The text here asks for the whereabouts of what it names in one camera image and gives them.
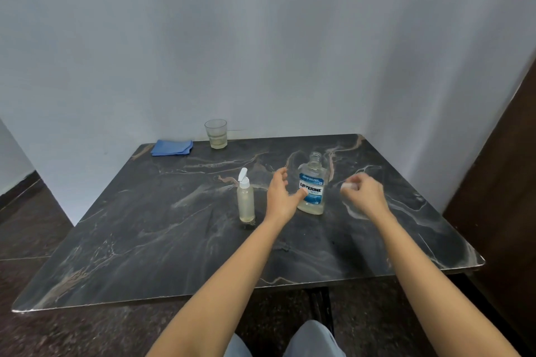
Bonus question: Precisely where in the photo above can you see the person's left hand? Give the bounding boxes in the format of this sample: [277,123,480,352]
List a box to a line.
[264,167,308,227]

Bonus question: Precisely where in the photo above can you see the person's right hand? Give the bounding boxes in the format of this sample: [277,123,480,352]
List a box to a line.
[340,173,393,222]

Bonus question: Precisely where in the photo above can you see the person's right forearm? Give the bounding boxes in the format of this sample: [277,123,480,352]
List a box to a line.
[370,209,521,357]

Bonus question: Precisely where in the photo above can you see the person's left forearm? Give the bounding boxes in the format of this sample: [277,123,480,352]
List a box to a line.
[146,218,290,357]

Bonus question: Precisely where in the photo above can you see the clear blue-labelled mouthwash bottle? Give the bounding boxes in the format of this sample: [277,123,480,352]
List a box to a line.
[296,152,326,215]

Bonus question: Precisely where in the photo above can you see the small clear spray bottle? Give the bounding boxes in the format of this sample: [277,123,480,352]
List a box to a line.
[236,167,255,225]

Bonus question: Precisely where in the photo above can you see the clear drinking glass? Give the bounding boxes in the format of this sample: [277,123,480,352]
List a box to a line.
[204,119,228,150]

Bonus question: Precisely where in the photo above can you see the folded blue cloth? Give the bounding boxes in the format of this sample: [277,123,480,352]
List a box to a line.
[150,139,194,157]

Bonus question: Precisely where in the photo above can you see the dark brown wooden door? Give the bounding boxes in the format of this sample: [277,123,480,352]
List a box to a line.
[442,59,536,354]

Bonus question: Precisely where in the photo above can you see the person's grey trousers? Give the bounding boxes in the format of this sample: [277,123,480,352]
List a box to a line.
[224,319,347,357]

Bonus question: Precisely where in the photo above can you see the dark table pedestal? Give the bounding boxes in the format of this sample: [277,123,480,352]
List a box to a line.
[307,287,335,336]

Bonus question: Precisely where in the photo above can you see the dark wall skirting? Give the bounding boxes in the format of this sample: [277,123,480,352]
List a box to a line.
[0,170,42,212]

